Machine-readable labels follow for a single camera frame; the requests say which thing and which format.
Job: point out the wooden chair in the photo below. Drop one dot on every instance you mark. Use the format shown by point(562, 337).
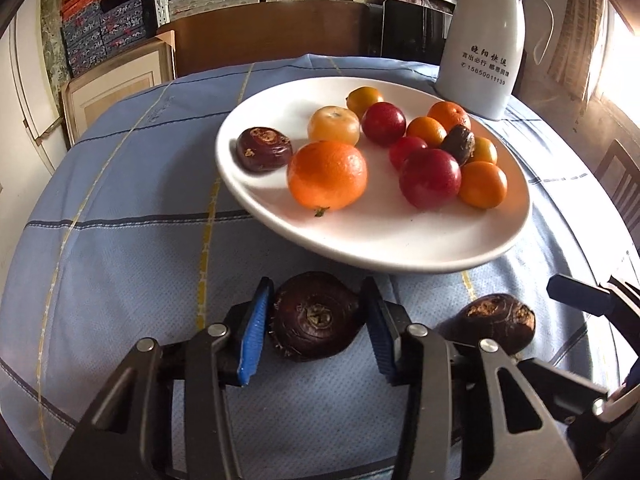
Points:
point(622, 185)

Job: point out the green marbled board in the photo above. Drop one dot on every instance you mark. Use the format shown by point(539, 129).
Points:
point(54, 35)

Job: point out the small yellow-orange citrus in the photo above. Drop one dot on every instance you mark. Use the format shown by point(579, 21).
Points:
point(365, 101)

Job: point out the white thermos jug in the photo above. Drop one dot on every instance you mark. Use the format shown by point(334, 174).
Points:
point(482, 40)

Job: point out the small red tomato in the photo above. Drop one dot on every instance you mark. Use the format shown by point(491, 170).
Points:
point(405, 152)

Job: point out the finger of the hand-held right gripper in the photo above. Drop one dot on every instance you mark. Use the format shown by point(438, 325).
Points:
point(565, 382)
point(575, 291)

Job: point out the large orange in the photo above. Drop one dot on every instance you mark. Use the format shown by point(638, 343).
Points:
point(327, 175)

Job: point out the pale yellow orange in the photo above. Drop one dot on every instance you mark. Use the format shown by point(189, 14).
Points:
point(333, 125)

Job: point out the brown wooden board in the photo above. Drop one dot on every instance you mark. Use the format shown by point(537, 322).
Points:
point(270, 35)

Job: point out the bristly dark water chestnut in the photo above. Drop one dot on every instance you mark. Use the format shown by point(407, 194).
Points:
point(315, 322)

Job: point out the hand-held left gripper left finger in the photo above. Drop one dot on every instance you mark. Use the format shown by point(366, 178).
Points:
point(252, 335)

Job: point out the stack of blue patterned boxes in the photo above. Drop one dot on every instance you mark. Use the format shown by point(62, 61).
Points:
point(105, 30)

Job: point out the dark brown water chestnut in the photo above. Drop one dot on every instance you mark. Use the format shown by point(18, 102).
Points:
point(497, 321)
point(457, 144)
point(263, 150)

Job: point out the small orange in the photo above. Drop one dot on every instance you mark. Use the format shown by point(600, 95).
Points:
point(425, 131)
point(449, 114)
point(482, 185)

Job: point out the red plum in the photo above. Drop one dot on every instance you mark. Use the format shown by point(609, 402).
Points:
point(383, 123)
point(430, 178)

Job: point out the white plate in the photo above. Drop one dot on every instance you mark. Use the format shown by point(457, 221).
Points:
point(380, 235)

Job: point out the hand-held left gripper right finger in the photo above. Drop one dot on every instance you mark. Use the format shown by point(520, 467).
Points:
point(382, 340)

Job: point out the light wooden framed panel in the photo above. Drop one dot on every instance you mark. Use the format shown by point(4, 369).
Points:
point(115, 90)

